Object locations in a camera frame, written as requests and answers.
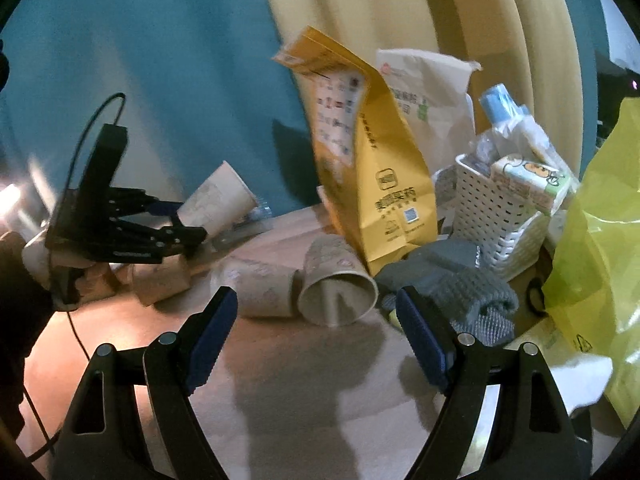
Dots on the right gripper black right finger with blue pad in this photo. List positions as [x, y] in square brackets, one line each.
[531, 437]

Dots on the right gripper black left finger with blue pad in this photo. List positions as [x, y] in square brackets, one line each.
[102, 435]

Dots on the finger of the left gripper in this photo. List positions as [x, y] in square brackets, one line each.
[165, 242]
[123, 202]

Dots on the beige paper cup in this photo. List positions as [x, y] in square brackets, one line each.
[218, 202]

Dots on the paper cup lying left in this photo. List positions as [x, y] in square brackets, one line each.
[152, 283]

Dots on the paper cup lying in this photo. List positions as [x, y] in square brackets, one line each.
[152, 283]
[264, 290]

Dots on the paper cup lying middle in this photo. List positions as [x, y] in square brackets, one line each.
[264, 290]

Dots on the paper cup lying open end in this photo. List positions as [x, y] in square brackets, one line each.
[337, 289]

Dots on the crumpled clear plastic wrap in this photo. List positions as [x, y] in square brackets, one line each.
[260, 213]

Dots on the grey knitted cloth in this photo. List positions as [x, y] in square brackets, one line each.
[451, 273]

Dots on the teal curtain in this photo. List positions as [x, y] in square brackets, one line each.
[193, 81]

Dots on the yellow plastic bag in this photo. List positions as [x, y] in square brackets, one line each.
[592, 292]

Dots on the white plastic basket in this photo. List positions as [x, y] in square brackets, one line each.
[508, 231]

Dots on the yellow paper bag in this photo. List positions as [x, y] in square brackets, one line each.
[373, 175]

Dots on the cartoon printed tissue packet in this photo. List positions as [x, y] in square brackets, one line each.
[541, 186]

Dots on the white paper bag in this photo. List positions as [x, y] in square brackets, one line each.
[432, 92]

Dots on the blue capped bottle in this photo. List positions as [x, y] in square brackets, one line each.
[499, 107]

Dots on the yellow curtain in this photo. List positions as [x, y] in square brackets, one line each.
[528, 45]

